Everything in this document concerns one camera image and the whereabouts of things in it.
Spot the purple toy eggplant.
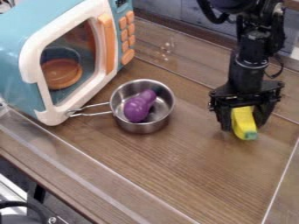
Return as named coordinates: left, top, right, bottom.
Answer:
left=124, top=89, right=156, bottom=123

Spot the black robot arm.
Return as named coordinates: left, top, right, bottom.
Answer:
left=196, top=0, right=286, bottom=131

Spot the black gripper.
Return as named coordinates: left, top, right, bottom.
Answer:
left=209, top=52, right=284, bottom=131

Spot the blue toy microwave oven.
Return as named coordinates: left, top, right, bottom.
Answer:
left=0, top=0, right=136, bottom=126

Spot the yellow toy banana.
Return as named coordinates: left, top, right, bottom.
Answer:
left=231, top=106, right=258, bottom=140

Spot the silver metal pot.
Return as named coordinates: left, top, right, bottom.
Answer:
left=65, top=79, right=175, bottom=134

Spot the black cable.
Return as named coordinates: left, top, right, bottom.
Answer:
left=0, top=200, right=48, bottom=224

